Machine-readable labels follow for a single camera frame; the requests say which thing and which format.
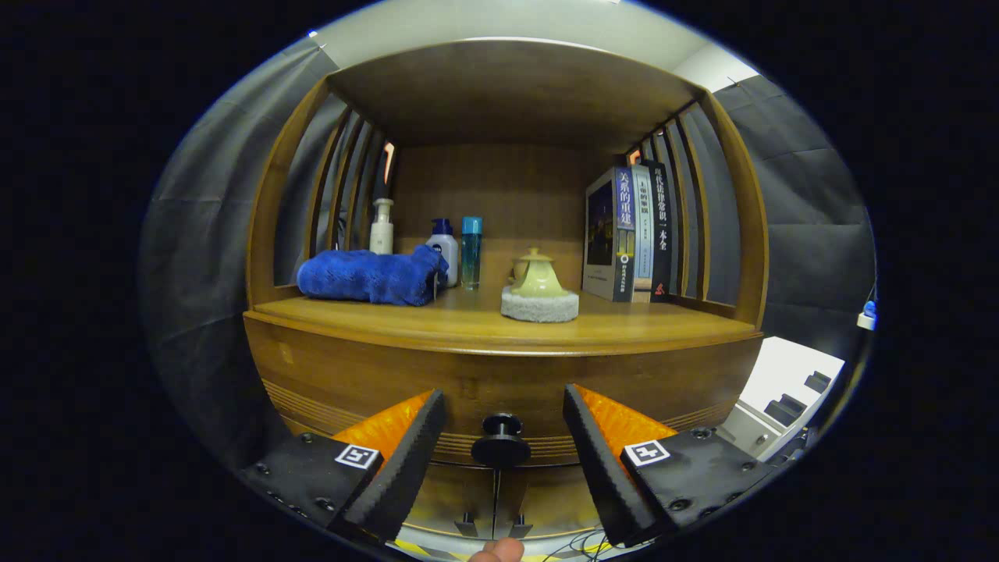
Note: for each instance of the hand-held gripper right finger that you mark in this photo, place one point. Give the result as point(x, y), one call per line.
point(605, 476)

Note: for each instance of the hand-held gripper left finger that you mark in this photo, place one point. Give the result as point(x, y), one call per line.
point(410, 476)

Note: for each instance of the green scrub brush white pad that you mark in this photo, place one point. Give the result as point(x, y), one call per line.
point(538, 304)

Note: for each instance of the wooden cabinet door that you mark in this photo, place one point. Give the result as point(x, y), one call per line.
point(546, 499)
point(453, 499)

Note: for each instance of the wooden countertop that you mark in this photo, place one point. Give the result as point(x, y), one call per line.
point(437, 316)

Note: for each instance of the wooden cabinet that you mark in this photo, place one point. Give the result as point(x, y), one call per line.
point(492, 187)

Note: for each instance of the white shelf with small items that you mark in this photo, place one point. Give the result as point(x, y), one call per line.
point(865, 320)

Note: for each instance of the blue towel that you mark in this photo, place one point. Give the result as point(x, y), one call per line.
point(367, 275)

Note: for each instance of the clear teal bottle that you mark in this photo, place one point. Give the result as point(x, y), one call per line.
point(471, 257)

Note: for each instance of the white bottle with blue cap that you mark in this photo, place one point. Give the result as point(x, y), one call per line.
point(449, 250)

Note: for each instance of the beige lidded teacup with saucer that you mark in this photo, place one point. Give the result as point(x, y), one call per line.
point(537, 255)

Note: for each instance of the white pump bottle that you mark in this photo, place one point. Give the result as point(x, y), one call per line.
point(382, 234)

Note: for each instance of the book with pale blue spine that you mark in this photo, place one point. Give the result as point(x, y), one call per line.
point(641, 234)

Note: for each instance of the book with black spine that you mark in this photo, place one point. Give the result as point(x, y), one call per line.
point(662, 234)

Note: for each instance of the black backdrop cloth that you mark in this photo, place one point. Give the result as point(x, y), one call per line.
point(211, 234)

